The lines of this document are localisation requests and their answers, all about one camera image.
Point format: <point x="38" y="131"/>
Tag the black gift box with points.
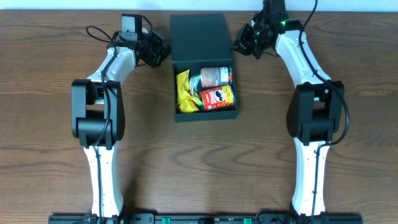
<point x="198" y="41"/>

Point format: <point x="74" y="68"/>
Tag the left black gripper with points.
<point x="156" y="47"/>

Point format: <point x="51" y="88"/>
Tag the green snack packet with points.
<point x="194" y="81"/>

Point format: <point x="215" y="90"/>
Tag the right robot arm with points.
<point x="317" y="105"/>

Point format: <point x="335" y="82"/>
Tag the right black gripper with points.
<point x="245" y="40"/>

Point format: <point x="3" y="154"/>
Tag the red Pringles can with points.
<point x="218" y="97"/>

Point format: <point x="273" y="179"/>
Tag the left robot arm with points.
<point x="98" y="119"/>

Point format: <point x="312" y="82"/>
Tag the yellow snack packet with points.
<point x="183" y="87"/>

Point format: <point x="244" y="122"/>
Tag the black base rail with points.
<point x="262" y="218"/>

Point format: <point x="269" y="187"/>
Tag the orange-yellow snack packet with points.
<point x="188" y="106"/>

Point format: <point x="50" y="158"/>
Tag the silver Pringles can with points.
<point x="215" y="76"/>

